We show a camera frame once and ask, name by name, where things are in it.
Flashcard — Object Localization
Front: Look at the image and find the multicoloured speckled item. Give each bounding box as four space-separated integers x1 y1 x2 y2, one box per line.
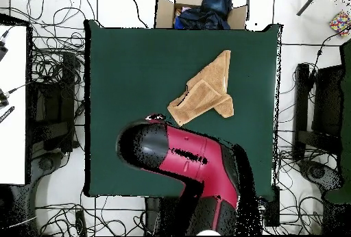
328 11 351 37

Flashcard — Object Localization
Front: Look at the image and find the dark blue clothing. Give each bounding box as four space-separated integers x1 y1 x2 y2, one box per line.
173 0 234 31

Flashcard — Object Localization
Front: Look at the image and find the black device with cable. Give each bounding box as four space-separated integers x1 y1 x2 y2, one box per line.
0 38 9 63
0 88 11 109

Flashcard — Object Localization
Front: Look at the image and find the dark green table cloth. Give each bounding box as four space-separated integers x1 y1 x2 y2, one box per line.
84 18 283 202

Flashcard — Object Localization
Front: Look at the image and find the white table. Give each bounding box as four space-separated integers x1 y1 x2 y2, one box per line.
0 24 28 186

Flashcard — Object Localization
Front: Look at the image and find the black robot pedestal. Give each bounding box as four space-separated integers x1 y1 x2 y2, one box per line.
144 197 193 236

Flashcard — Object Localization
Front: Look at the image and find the black equipment stand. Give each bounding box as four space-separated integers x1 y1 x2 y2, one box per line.
25 51 82 155
291 62 345 161

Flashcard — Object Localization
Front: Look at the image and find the grey round stand base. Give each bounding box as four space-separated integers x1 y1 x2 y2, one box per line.
299 160 341 192
37 155 57 171

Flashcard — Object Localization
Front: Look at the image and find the black power strip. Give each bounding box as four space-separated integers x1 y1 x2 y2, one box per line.
74 209 88 236
264 186 281 227

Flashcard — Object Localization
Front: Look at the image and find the black slotted strip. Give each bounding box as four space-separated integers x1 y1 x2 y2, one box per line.
0 105 16 125

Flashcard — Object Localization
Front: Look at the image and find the black cable with plug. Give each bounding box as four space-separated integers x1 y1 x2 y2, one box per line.
311 25 351 79

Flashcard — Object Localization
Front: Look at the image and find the open cardboard box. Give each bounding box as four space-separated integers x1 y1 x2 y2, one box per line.
154 0 249 31

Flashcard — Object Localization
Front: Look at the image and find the tan terry towel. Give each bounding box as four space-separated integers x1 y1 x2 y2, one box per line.
167 49 235 127

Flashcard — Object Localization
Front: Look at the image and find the black cable tangle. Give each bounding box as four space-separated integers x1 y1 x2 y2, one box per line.
257 127 326 236
25 0 95 90

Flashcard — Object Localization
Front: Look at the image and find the thin black cable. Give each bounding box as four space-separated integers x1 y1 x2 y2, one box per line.
121 0 149 29

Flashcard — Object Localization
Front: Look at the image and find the grey metal bar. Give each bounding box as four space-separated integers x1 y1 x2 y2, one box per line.
295 0 328 16

